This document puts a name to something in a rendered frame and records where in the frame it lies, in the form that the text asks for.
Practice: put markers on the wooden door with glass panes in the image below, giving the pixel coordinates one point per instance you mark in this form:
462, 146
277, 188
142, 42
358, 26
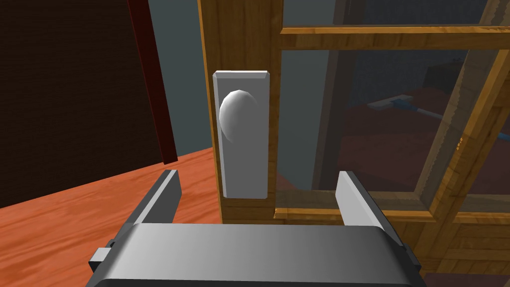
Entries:
243, 36

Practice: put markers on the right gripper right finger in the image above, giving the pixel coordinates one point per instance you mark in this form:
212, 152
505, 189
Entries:
354, 203

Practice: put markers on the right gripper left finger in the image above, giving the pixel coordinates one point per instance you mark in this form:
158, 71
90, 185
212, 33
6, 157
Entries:
161, 199

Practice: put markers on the grey door knob with plate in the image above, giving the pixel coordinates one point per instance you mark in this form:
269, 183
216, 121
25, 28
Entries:
244, 159

